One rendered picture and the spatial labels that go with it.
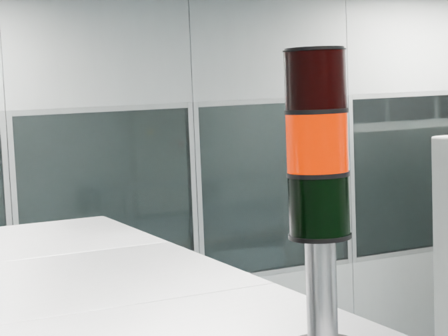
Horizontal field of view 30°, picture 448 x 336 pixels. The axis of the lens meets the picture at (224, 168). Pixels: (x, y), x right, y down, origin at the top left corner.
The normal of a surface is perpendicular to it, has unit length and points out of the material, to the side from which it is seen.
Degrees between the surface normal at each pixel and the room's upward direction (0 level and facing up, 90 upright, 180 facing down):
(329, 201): 90
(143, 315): 0
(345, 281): 90
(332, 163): 90
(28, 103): 90
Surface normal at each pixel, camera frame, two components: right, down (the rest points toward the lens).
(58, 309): -0.04, -0.99
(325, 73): 0.21, 0.08
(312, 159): -0.26, 0.10
